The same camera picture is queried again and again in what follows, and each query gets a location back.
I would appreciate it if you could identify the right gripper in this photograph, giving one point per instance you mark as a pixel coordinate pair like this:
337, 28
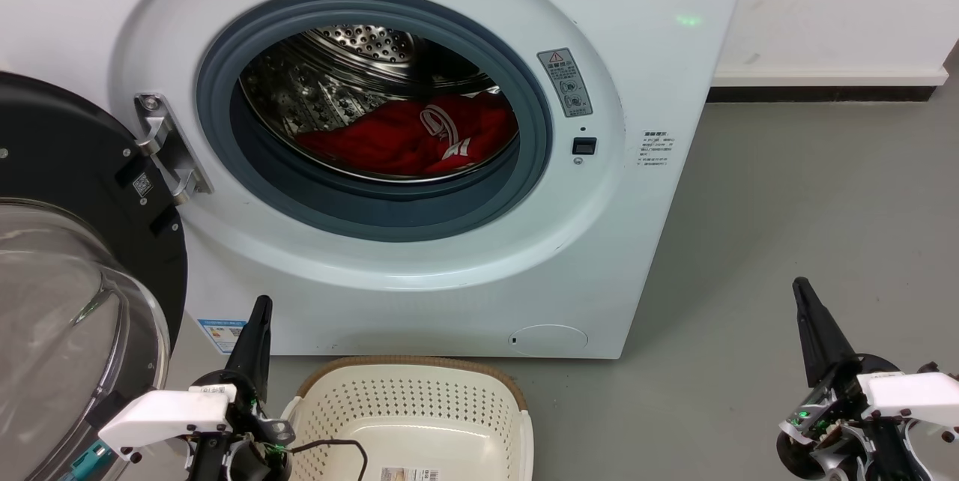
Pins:
910, 395

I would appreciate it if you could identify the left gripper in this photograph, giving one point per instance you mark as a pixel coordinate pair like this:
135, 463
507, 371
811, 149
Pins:
165, 413

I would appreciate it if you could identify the red garment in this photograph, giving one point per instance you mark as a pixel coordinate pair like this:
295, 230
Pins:
359, 140

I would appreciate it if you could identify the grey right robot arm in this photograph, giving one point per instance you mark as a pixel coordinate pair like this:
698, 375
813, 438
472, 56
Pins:
891, 458

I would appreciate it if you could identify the cream perforated laundry basket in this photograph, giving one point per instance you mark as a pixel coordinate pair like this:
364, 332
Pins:
419, 398

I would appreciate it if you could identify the printed label with barcode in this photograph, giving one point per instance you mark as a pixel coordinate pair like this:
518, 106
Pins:
410, 474

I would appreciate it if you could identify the stainless steel washing machine drum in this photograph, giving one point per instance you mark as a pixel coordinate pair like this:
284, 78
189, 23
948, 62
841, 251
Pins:
315, 84

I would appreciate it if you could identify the black washer door with glass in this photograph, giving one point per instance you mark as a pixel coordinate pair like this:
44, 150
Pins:
67, 144

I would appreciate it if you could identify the blue energy label sticker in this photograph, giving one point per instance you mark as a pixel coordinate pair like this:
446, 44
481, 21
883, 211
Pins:
221, 335

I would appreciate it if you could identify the grey rubber door gasket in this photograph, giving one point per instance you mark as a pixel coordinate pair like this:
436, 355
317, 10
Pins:
374, 215

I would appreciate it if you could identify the teal plastic connector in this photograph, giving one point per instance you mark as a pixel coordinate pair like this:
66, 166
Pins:
91, 460

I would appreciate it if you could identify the silver door hinge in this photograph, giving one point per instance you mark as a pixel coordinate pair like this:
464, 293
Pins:
176, 159

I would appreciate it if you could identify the small white text label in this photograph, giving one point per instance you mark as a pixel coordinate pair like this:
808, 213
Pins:
655, 149

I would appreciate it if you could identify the round white filter cover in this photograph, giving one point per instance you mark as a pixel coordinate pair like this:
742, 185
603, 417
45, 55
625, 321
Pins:
548, 340

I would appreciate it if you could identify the black door latch socket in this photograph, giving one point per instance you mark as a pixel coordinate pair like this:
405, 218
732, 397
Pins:
584, 146

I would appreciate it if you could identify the white front-load washing machine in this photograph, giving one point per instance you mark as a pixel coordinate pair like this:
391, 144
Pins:
637, 54

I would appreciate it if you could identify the grey warning sticker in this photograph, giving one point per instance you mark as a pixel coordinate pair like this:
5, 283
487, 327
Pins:
564, 82

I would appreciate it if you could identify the white wall skirting board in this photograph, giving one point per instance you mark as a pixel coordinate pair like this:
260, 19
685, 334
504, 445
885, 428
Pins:
824, 78

